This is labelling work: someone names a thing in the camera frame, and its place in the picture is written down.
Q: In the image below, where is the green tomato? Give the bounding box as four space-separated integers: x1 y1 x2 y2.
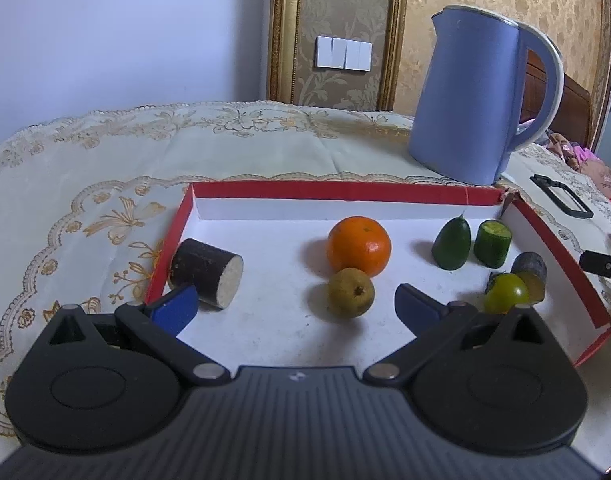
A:
484 272 531 316

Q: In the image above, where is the short cut cucumber piece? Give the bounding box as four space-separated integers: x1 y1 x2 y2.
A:
474 220 513 269

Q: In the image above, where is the purple fruit half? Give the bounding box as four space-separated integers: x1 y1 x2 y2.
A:
510 252 548 304

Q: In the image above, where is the gold wall moulding frame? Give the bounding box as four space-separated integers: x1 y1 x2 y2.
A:
266 0 410 111

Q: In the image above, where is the dark purple sugarcane piece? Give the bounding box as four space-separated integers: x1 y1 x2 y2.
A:
169 238 244 309

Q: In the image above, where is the brown wooden headboard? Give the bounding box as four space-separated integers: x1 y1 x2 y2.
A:
523 50 592 149

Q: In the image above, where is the wide gold wall trim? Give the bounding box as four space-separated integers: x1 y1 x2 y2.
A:
591 0 611 133

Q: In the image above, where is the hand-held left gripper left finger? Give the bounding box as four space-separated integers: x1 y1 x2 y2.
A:
32 282 231 389

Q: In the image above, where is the blue electric kettle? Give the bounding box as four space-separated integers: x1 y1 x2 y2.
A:
408 5 565 187

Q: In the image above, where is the pointed green cucumber end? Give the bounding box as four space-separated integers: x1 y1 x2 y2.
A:
432 214 471 271

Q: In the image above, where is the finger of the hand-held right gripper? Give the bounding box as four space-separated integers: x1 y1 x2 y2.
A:
579 250 611 284

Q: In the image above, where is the orange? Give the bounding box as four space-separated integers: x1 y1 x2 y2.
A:
327 215 392 278

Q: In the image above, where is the cream floral lace tablecloth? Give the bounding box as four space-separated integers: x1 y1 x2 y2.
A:
0 101 611 456

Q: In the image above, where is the brown round pear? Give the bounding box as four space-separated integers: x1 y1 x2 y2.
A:
328 267 375 319

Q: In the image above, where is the black rectangular plastic frame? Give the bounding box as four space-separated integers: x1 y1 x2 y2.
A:
529 174 594 219

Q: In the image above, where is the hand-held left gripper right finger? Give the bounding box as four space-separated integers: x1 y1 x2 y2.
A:
363 283 559 389

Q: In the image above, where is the white wall light switch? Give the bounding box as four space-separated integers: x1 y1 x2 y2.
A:
314 35 373 72

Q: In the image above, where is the pile of colourful clothes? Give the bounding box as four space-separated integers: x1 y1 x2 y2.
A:
545 130 611 256

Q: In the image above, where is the red cardboard box white inside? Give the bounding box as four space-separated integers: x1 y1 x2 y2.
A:
144 181 611 370

